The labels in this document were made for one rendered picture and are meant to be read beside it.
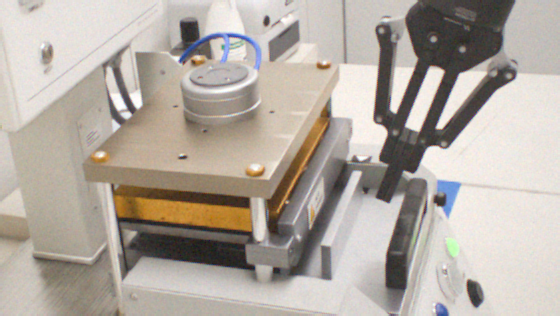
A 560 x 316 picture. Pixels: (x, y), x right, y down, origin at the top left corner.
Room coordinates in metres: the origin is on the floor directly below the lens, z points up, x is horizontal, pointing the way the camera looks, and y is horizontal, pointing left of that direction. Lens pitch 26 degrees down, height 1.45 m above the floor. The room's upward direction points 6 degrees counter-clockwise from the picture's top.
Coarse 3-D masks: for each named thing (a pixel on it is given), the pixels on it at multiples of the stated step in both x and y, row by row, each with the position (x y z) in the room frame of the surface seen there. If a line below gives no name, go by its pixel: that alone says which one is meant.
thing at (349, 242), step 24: (336, 192) 0.83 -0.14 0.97; (360, 192) 0.79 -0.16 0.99; (336, 216) 0.71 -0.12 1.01; (360, 216) 0.77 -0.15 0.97; (384, 216) 0.77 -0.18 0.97; (312, 240) 0.73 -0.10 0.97; (336, 240) 0.68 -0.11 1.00; (360, 240) 0.72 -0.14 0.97; (384, 240) 0.72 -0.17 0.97; (312, 264) 0.69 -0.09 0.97; (336, 264) 0.68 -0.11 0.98; (360, 264) 0.68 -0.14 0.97; (384, 264) 0.68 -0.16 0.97; (360, 288) 0.64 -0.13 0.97; (384, 288) 0.64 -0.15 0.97; (408, 288) 0.64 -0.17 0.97
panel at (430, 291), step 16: (432, 240) 0.78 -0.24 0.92; (432, 256) 0.76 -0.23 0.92; (448, 256) 0.79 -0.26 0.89; (432, 272) 0.74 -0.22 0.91; (464, 272) 0.81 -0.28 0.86; (432, 288) 0.72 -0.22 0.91; (464, 288) 0.78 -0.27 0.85; (416, 304) 0.67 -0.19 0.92; (432, 304) 0.69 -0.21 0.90; (448, 304) 0.73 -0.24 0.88; (464, 304) 0.76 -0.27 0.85
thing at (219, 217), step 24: (312, 144) 0.78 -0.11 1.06; (288, 168) 0.73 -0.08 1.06; (120, 192) 0.72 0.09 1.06; (144, 192) 0.71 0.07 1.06; (168, 192) 0.71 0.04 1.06; (192, 192) 0.70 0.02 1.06; (288, 192) 0.68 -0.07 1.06; (120, 216) 0.72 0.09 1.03; (144, 216) 0.70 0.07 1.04; (168, 216) 0.69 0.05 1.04; (192, 216) 0.68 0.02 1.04; (216, 216) 0.67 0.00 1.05; (240, 216) 0.67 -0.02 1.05; (216, 240) 0.68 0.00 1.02; (240, 240) 0.67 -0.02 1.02
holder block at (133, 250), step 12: (132, 240) 0.73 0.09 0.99; (204, 240) 0.72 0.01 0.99; (132, 252) 0.72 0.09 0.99; (144, 252) 0.71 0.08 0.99; (156, 252) 0.71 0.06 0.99; (168, 252) 0.70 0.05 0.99; (180, 252) 0.70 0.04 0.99; (192, 252) 0.70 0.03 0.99; (204, 252) 0.70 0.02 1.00; (216, 252) 0.69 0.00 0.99; (132, 264) 0.72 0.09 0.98; (216, 264) 0.68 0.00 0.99; (228, 264) 0.67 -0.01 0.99; (240, 264) 0.67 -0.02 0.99; (252, 264) 0.67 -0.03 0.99
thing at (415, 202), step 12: (420, 180) 0.76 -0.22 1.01; (408, 192) 0.74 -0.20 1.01; (420, 192) 0.74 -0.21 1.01; (408, 204) 0.72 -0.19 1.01; (420, 204) 0.72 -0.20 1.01; (408, 216) 0.70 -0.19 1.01; (420, 216) 0.71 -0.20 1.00; (396, 228) 0.68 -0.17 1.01; (408, 228) 0.68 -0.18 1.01; (396, 240) 0.66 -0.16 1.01; (408, 240) 0.66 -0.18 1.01; (396, 252) 0.64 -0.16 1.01; (408, 252) 0.64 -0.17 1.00; (396, 264) 0.64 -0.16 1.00; (408, 264) 0.64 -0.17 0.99; (396, 276) 0.64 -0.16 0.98; (408, 276) 0.64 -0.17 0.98; (396, 288) 0.64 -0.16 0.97
